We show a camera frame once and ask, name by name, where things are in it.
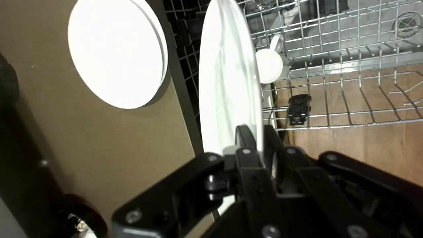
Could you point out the black rack clip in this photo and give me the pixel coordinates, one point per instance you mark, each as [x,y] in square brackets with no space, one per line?
[298,109]

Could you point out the white stacked plate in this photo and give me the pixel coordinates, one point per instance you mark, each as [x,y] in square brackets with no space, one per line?
[164,53]
[113,53]

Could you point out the white mug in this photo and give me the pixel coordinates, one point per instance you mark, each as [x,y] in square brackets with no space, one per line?
[268,66]

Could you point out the large white dinner plate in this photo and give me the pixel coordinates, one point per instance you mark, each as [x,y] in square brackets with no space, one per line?
[224,79]

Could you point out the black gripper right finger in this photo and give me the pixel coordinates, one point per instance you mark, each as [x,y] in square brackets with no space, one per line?
[343,202]

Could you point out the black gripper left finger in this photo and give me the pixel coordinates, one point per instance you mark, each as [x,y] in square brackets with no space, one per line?
[211,202]

